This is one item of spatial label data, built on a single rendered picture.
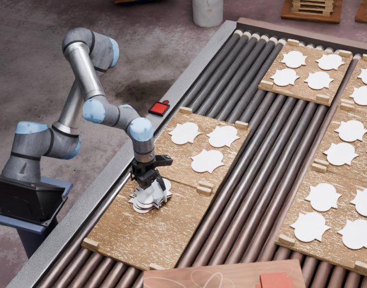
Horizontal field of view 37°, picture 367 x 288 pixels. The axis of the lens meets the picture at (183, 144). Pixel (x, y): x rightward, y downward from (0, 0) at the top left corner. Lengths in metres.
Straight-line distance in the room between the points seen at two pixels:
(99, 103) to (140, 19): 3.28
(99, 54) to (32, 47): 2.79
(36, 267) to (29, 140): 0.48
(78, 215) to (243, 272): 0.71
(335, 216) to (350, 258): 0.19
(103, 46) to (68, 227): 0.70
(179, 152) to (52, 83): 2.29
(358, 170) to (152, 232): 0.86
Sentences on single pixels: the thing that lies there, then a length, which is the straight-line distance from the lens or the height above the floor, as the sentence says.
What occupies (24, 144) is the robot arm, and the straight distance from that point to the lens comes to 2.21.
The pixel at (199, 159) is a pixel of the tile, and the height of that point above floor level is 0.94.
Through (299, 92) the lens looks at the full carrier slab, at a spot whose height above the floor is 0.94.
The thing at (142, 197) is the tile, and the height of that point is 0.98.
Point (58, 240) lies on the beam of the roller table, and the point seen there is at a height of 0.92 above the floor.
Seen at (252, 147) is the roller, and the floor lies 0.92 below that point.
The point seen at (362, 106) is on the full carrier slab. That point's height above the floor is 0.94.
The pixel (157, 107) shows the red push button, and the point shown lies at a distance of 2.57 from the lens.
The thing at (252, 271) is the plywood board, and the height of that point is 1.04.
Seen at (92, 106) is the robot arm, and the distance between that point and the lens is 1.86.
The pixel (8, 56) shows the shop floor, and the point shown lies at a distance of 4.91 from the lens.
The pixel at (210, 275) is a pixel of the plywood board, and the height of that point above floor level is 1.04.
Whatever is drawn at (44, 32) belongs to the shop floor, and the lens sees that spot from 5.14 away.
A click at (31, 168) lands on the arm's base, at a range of 2.22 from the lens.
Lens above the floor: 2.54
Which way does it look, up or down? 43 degrees down
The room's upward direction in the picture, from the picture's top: 4 degrees counter-clockwise
